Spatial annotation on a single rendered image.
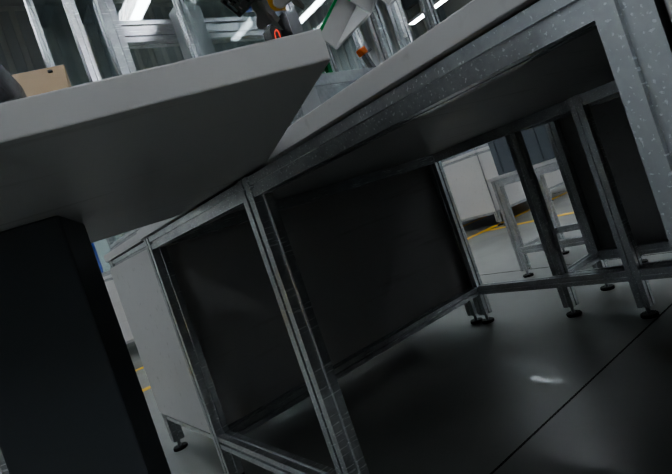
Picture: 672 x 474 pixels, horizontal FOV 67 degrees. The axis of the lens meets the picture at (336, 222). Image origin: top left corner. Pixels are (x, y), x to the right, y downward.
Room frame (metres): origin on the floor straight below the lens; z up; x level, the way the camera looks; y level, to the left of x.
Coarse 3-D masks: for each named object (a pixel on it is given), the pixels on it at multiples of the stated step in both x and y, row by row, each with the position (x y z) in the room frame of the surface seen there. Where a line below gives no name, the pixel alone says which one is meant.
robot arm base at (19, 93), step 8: (0, 64) 0.75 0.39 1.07; (0, 72) 0.74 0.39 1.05; (8, 72) 0.76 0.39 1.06; (0, 80) 0.73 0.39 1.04; (8, 80) 0.75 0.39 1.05; (0, 88) 0.73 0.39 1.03; (8, 88) 0.74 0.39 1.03; (16, 88) 0.76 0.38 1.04; (0, 96) 0.73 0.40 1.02; (8, 96) 0.74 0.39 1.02; (16, 96) 0.75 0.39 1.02; (24, 96) 0.77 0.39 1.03
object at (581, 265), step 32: (608, 96) 1.76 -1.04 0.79; (576, 128) 2.21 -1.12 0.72; (608, 128) 2.11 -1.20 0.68; (576, 160) 2.25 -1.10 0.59; (608, 160) 2.14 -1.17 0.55; (640, 160) 2.05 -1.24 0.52; (576, 192) 2.23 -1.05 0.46; (640, 192) 2.08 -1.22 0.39; (544, 224) 2.05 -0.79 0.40; (608, 224) 2.21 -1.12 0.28; (640, 224) 2.11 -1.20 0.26; (608, 256) 2.20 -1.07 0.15; (608, 288) 2.23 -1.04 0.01
